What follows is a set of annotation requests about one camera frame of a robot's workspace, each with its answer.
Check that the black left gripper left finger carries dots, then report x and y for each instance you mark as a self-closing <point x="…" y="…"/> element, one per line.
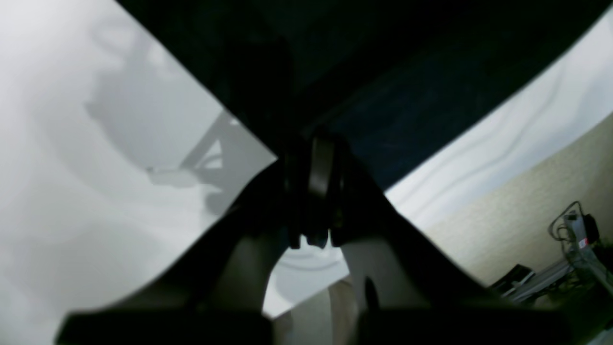
<point x="215" y="291"/>

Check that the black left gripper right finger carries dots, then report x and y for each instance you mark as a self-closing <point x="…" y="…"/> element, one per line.
<point x="410" y="293"/>

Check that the black t-shirt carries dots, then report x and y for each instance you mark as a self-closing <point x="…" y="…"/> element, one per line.
<point x="399" y="79"/>

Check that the aluminium frame rail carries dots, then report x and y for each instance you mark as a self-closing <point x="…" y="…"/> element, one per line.
<point x="583" y="264"/>

